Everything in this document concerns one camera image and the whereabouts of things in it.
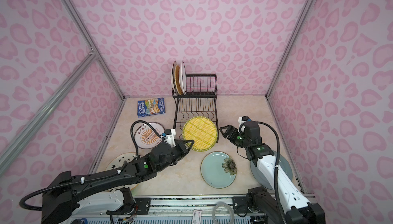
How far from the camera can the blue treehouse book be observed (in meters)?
1.11

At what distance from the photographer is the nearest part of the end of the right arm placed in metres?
0.69

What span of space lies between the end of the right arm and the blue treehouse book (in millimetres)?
564
